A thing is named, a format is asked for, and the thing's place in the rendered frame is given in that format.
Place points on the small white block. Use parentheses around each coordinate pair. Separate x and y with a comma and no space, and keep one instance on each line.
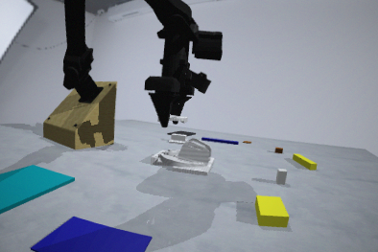
(281,176)

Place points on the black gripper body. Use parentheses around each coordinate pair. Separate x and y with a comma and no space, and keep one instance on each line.
(168,82)

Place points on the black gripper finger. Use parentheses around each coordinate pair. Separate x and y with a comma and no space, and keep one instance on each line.
(178,105)
(163,105)

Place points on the yellow rectangular bar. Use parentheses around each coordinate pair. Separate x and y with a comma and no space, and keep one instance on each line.
(310,165)

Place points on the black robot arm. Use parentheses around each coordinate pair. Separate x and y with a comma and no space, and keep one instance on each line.
(179,29)

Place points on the white rounded plate with two holes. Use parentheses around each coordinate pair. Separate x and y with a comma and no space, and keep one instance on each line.
(178,118)

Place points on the teal flat plate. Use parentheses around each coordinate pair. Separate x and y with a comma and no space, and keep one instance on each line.
(23,185)

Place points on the blue flat square mat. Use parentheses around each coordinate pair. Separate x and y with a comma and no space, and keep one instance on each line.
(81,235)

